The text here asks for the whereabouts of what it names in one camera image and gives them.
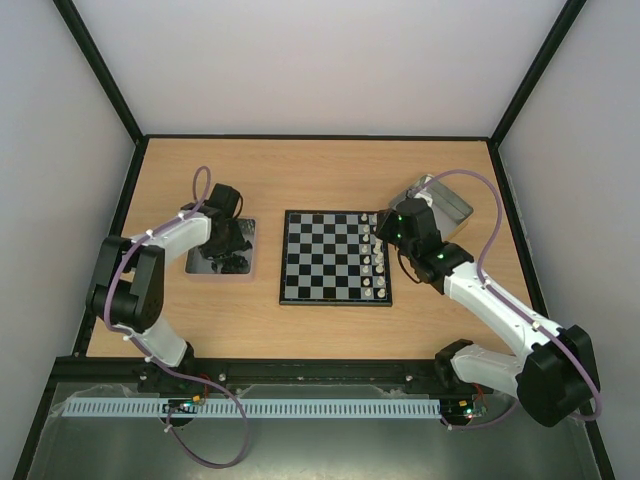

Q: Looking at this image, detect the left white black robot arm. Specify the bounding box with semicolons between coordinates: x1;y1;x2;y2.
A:
86;184;252;388

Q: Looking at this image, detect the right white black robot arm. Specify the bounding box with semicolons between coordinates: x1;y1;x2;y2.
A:
375;198;601;427

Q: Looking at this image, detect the pink tin with black pieces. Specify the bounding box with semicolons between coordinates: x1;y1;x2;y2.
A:
184;217;257;283

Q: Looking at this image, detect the black silver chess board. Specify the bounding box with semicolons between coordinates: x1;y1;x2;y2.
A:
279;210;393;307

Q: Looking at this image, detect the gold silver empty tin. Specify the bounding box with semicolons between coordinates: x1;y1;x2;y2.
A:
389;174;474;241

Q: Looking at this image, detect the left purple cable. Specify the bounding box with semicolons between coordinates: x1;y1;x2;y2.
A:
107;165;250;470

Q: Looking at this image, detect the black aluminium frame rail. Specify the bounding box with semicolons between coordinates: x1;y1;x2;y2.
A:
47;356;492;398

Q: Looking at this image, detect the light blue slotted cable duct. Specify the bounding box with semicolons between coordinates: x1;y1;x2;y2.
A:
61;397;441;419

